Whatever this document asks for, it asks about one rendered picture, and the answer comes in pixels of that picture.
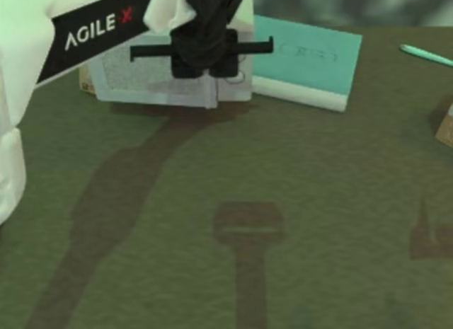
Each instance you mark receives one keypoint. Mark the brown cardboard box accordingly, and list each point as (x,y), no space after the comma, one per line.
(446,129)
(86,79)

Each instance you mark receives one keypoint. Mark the teal pen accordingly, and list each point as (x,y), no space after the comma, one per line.
(426,55)

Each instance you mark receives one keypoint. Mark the teal hardcover book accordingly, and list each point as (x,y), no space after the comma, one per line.
(308,60)

